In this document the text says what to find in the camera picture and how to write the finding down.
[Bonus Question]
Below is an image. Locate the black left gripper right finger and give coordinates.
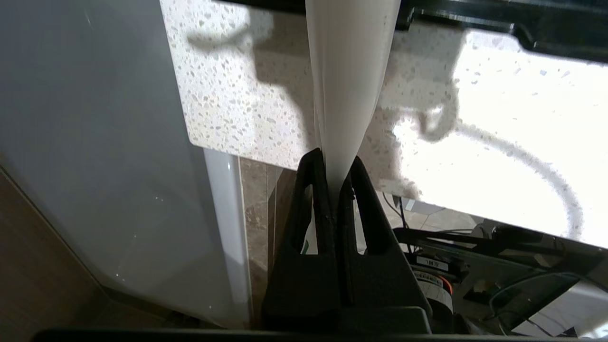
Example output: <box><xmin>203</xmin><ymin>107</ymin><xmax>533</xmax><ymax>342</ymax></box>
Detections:
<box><xmin>338</xmin><ymin>157</ymin><xmax>430</xmax><ymax>333</ymax></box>

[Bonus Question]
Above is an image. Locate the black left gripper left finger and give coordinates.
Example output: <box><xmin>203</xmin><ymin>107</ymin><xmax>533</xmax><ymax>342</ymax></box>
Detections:
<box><xmin>263</xmin><ymin>148</ymin><xmax>340</xmax><ymax>328</ymax></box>

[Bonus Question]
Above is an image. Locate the long translucent toothbrush packet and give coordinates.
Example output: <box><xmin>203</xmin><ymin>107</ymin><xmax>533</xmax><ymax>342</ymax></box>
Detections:
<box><xmin>304</xmin><ymin>0</ymin><xmax>402</xmax><ymax>202</ymax></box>

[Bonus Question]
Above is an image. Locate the black drawer with toiletries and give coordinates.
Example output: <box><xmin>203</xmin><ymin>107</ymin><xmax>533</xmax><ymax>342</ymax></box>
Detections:
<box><xmin>216</xmin><ymin>0</ymin><xmax>608</xmax><ymax>65</ymax></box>

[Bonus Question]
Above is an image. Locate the white glossy side panel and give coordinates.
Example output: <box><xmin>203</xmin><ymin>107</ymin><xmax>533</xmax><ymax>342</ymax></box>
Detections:
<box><xmin>0</xmin><ymin>0</ymin><xmax>251</xmax><ymax>329</ymax></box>

